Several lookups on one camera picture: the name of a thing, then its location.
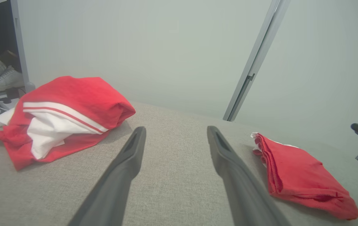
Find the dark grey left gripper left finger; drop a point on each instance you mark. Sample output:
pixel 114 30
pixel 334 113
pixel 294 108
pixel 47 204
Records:
pixel 116 188

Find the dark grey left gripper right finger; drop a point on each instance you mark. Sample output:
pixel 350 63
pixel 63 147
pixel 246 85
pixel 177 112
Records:
pixel 244 194

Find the red shorts with white stripe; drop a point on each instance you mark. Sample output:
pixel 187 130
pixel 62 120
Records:
pixel 301 172

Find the red white basketball jersey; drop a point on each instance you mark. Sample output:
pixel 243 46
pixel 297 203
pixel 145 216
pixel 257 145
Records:
pixel 85 94

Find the black power adapter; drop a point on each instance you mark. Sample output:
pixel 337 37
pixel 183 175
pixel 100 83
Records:
pixel 12 93

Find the grey table leg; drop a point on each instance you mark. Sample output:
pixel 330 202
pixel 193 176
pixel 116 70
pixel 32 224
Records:
pixel 20 47

